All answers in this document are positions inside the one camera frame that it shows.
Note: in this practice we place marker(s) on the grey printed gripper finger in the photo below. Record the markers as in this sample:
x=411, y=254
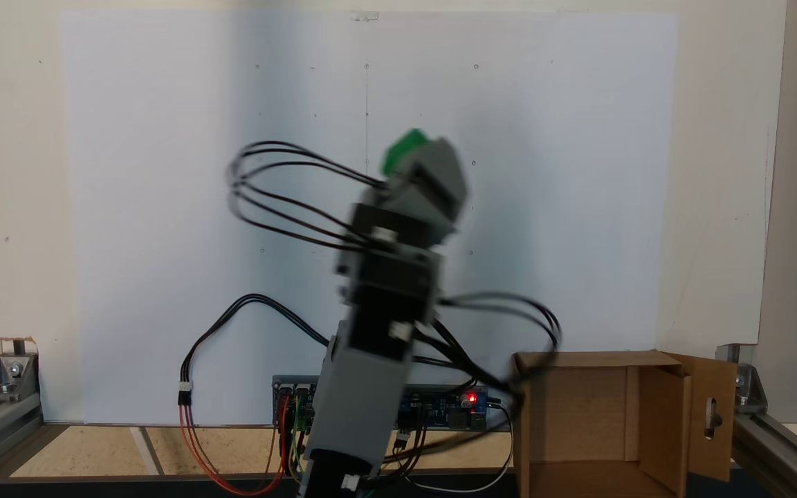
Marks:
x=443, y=169

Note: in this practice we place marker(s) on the green dice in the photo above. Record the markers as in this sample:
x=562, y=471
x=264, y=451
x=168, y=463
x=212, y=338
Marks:
x=404, y=152

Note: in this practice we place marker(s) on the clear tape piece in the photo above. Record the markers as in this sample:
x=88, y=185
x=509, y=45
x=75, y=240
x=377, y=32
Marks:
x=365, y=15

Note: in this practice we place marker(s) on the blue circuit board with capacitor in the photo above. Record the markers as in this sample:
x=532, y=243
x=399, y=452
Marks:
x=461, y=409

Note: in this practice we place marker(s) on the grey mounting plate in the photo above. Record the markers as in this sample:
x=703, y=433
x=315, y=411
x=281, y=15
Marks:
x=281, y=380

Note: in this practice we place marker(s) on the brown cardboard box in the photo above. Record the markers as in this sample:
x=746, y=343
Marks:
x=578, y=415

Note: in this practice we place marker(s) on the metal corner bracket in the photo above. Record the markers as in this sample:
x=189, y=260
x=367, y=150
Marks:
x=11, y=377
x=748, y=387

